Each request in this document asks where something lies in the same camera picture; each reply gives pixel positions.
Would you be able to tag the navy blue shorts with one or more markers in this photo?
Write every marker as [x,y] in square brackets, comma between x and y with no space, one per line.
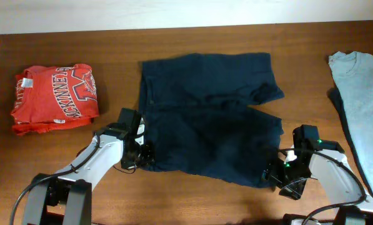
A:
[202,117]

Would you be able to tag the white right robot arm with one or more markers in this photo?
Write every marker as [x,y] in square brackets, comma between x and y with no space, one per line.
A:
[311,157]

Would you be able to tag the dark garment under grey shirt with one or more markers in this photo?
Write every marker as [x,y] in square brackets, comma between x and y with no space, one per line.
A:
[351,143]

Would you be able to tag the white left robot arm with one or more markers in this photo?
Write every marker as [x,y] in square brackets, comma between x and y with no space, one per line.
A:
[65,197]

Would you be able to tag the folded red t-shirt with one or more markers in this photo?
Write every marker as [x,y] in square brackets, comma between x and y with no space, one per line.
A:
[54,98]

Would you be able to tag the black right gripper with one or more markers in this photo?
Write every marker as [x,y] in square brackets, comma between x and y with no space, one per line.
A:
[292,190]

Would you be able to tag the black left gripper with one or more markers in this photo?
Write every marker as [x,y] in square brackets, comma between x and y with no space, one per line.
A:
[149,157]

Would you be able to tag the grey t-shirt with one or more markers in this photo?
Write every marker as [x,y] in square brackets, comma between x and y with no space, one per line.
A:
[353,76]

